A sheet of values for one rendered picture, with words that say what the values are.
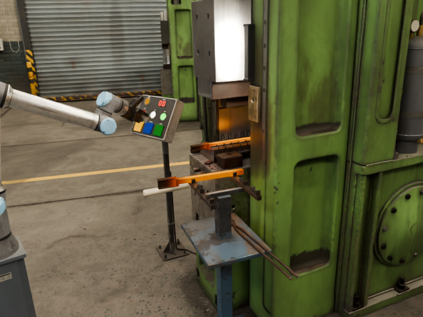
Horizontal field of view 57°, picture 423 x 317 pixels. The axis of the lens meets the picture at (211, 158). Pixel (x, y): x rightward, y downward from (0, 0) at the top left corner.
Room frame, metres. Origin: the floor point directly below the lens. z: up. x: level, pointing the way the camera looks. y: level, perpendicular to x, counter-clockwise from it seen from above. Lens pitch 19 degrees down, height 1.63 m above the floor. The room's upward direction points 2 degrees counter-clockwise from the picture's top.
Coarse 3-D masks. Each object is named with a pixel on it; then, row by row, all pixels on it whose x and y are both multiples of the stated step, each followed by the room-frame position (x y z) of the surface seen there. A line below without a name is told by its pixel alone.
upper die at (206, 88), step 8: (200, 80) 2.17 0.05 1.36; (200, 88) 2.17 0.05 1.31; (208, 88) 2.07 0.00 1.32; (216, 88) 2.04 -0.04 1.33; (224, 88) 2.06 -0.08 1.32; (232, 88) 2.08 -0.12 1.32; (240, 88) 2.10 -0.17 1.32; (248, 88) 2.11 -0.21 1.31; (208, 96) 2.07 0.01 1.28; (216, 96) 2.04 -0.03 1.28; (224, 96) 2.06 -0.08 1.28; (232, 96) 2.08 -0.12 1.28; (240, 96) 2.10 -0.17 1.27
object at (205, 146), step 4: (228, 140) 2.15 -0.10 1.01; (232, 140) 2.15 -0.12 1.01; (236, 140) 2.15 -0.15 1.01; (240, 140) 2.16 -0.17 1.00; (196, 144) 2.08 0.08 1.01; (200, 144) 2.08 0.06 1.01; (204, 144) 2.08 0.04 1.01; (208, 144) 2.07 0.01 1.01; (212, 144) 2.09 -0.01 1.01; (216, 144) 2.10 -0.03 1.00; (192, 148) 2.05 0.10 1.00; (196, 148) 2.06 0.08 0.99; (200, 148) 2.07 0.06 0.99; (204, 148) 2.07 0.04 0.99; (208, 148) 2.07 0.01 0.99
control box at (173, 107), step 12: (144, 96) 2.68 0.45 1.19; (156, 96) 2.61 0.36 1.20; (144, 108) 2.62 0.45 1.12; (156, 108) 2.55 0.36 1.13; (168, 108) 2.48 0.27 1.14; (180, 108) 2.50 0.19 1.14; (156, 120) 2.50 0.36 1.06; (168, 120) 2.43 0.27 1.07; (132, 132) 2.58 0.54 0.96; (168, 132) 2.41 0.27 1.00
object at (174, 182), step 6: (204, 174) 1.72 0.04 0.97; (210, 174) 1.72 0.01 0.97; (216, 174) 1.72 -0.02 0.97; (222, 174) 1.73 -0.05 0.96; (228, 174) 1.74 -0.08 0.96; (240, 174) 1.76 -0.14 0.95; (162, 180) 1.63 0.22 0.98; (168, 180) 1.65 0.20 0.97; (174, 180) 1.66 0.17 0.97; (180, 180) 1.66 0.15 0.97; (186, 180) 1.67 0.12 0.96; (198, 180) 1.69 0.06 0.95; (204, 180) 1.70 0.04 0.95; (162, 186) 1.64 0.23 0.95; (168, 186) 1.65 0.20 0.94; (174, 186) 1.65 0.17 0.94
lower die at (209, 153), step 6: (234, 138) 2.25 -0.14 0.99; (222, 144) 2.11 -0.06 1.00; (228, 144) 2.12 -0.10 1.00; (234, 144) 2.13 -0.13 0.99; (246, 144) 2.12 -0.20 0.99; (204, 150) 2.15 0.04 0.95; (210, 150) 2.07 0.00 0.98; (216, 150) 2.03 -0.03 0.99; (222, 150) 2.05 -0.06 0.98; (228, 150) 2.07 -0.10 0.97; (234, 150) 2.08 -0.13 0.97; (204, 156) 2.16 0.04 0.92; (210, 156) 2.07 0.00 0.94; (246, 156) 2.11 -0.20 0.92; (216, 162) 2.03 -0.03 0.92
